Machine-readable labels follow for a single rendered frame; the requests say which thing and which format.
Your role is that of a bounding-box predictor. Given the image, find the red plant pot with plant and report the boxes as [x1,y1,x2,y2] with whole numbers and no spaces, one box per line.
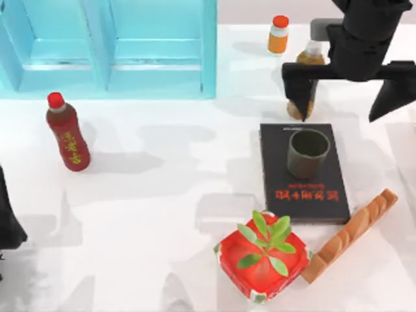
[213,210,314,305]

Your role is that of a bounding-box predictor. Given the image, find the dark grey cup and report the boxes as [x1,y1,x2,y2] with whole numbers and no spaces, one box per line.
[287,128,333,181]

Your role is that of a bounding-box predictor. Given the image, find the pale grey rounded box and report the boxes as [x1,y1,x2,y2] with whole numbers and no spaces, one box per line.
[309,18,344,44]

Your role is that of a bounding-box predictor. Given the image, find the light blue rack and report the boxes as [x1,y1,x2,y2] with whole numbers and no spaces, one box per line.
[0,0,218,101]

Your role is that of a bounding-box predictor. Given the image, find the black book with red lettering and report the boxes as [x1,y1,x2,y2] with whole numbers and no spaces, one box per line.
[259,122,352,226]

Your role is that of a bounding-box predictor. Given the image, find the amber bottle with white cap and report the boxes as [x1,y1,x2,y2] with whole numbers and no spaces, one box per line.
[285,40,328,121]

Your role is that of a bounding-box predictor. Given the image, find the orange bottle with red cap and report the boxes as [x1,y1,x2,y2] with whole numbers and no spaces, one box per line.
[266,14,291,57]

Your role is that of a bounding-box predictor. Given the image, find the long brown bread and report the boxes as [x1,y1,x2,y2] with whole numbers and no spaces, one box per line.
[300,188,399,285]

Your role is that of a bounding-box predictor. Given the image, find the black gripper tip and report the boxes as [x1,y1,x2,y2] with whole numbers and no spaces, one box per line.
[0,164,29,252]

